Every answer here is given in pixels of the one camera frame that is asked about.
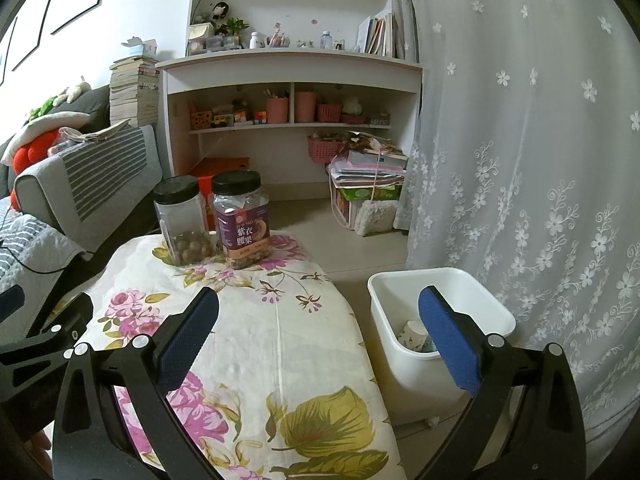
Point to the paper cup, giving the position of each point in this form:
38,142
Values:
414,334

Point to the fluffy white mop head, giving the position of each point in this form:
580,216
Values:
375,217

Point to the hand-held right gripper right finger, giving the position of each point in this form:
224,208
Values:
447,340

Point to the clear bottle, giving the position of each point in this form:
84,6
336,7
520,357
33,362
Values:
326,41

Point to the large pink basket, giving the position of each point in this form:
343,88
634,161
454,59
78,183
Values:
322,151

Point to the light quilted sofa cover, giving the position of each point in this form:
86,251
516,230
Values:
30,237

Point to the green cardboard box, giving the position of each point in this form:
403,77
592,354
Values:
370,194

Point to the white plastic bin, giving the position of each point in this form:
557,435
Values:
400,390

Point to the pile of papers and books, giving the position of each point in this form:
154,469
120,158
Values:
370,170

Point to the standing books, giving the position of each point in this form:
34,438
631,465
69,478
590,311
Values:
382,35

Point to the small pink basket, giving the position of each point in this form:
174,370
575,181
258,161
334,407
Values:
330,112

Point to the white lace curtain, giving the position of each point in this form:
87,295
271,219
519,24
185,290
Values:
500,160

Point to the clear jar with nuts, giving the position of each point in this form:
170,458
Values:
181,225

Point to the tissue box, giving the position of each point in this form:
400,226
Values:
140,49

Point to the red and white plush toy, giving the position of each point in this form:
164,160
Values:
35,152

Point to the floral tablecloth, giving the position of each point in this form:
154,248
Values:
280,340

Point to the pink cup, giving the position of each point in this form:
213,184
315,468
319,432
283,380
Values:
276,110
305,107

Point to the potted green plant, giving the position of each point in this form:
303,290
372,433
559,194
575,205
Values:
232,27

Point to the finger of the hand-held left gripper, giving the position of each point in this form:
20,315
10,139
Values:
11,302
55,332

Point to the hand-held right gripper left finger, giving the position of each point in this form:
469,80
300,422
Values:
187,332

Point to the red cardboard box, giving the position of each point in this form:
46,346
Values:
220,165

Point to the dark haired doll figure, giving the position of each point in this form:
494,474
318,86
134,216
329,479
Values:
220,12

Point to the folded newspaper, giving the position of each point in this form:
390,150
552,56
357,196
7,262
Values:
97,135

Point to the puzzle cube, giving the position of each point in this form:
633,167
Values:
243,117
260,118

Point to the yellow toy car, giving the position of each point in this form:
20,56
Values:
222,121

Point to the white bottle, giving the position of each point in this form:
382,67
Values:
256,41

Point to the purple label snack jar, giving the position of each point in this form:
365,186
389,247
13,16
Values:
242,230

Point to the orange toy box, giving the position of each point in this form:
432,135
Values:
200,121

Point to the white and green plush toy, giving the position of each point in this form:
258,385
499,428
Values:
75,91

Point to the stack of books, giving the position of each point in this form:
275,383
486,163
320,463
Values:
135,95

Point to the white shelf unit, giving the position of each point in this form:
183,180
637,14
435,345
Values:
290,71

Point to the grey sofa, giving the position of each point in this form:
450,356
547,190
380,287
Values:
35,190

